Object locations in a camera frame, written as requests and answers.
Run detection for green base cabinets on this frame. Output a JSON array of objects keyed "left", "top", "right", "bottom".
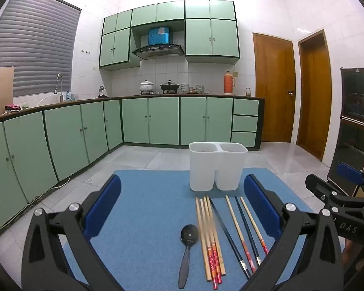
[{"left": 0, "top": 95, "right": 265, "bottom": 240}]

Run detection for white two-compartment utensil holder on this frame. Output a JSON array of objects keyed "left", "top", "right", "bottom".
[{"left": 189, "top": 141, "right": 248, "bottom": 192}]

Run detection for blue mat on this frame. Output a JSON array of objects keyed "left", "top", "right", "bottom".
[{"left": 62, "top": 168, "right": 345, "bottom": 291}]

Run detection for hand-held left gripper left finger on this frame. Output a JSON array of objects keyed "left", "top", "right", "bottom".
[{"left": 21, "top": 174, "right": 125, "bottom": 291}]

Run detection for black wok with lid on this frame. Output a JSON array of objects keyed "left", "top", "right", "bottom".
[{"left": 160, "top": 80, "right": 181, "bottom": 94}]

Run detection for black spoon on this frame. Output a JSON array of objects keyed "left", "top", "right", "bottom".
[{"left": 178, "top": 224, "right": 199, "bottom": 289}]

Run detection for green drawer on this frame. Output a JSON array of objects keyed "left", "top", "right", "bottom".
[
  {"left": 231, "top": 132, "right": 257, "bottom": 147},
  {"left": 233, "top": 98, "right": 259, "bottom": 116},
  {"left": 232, "top": 116, "right": 258, "bottom": 132}
]

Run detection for white cooking pot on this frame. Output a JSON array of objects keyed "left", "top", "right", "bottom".
[{"left": 140, "top": 79, "right": 155, "bottom": 95}]

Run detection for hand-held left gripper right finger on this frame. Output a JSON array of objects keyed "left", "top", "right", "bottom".
[{"left": 243, "top": 174, "right": 344, "bottom": 291}]

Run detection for person's right hand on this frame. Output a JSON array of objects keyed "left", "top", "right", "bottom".
[{"left": 343, "top": 240, "right": 357, "bottom": 279}]

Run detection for brown cardboard board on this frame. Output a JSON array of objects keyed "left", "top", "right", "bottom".
[{"left": 0, "top": 67, "right": 15, "bottom": 117}]

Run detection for green wall cabinets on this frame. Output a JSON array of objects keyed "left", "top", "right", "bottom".
[{"left": 99, "top": 0, "right": 241, "bottom": 72}]

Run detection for black disinfection cabinet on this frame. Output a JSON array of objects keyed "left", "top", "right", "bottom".
[{"left": 327, "top": 67, "right": 364, "bottom": 197}]

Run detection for plain wooden door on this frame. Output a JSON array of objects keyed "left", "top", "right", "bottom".
[{"left": 297, "top": 30, "right": 332, "bottom": 162}]

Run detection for grey window blind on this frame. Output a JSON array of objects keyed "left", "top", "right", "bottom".
[{"left": 0, "top": 0, "right": 82, "bottom": 97}]

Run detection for silver kitchen faucet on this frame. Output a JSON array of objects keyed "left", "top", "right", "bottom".
[{"left": 54, "top": 73, "right": 64, "bottom": 103}]

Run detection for orange thermos flask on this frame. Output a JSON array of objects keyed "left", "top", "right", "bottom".
[{"left": 224, "top": 71, "right": 236, "bottom": 95}]

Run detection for black chopstick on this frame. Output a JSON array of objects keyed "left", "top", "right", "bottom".
[
  {"left": 209, "top": 198, "right": 250, "bottom": 280},
  {"left": 234, "top": 196, "right": 262, "bottom": 267}
]

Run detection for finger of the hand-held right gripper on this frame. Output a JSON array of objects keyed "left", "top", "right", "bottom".
[
  {"left": 305, "top": 173, "right": 364, "bottom": 211},
  {"left": 336, "top": 162, "right": 364, "bottom": 190}
]

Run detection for wooden door with handle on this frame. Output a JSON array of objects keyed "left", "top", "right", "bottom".
[{"left": 252, "top": 32, "right": 296, "bottom": 143}]

